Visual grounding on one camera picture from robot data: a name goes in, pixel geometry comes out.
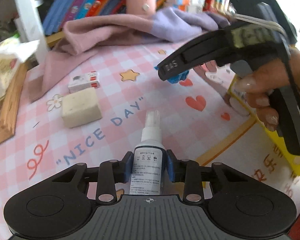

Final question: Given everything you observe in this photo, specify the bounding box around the small white red box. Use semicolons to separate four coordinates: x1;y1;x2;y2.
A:
67;70;100;93

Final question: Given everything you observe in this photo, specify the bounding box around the pink purple blanket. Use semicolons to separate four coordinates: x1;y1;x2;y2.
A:
28;7;230;102

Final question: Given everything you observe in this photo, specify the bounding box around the wooden chess box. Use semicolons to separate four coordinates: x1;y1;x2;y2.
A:
0;61;28;144

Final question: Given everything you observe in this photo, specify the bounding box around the blue cloth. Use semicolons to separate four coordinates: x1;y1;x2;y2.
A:
154;63;190;84

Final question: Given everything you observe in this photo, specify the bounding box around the beige tissue pack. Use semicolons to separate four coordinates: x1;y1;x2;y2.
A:
0;37;40;98

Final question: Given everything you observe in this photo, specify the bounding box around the beige eraser block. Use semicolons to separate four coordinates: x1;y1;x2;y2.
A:
61;88;102;128

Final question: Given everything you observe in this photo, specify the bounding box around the orange blue white carton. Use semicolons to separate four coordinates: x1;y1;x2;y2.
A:
164;0;205;13

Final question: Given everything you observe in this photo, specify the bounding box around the pink checkered tablecloth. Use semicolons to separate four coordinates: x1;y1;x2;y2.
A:
0;44;300;239

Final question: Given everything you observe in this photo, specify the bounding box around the yellow cardboard box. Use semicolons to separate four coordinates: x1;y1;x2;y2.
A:
227;76;300;177

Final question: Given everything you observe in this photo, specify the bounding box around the white blue spray bottle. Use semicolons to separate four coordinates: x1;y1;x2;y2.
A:
129;110;166;195

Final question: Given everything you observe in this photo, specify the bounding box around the person's right hand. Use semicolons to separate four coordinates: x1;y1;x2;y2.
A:
235;48;300;132

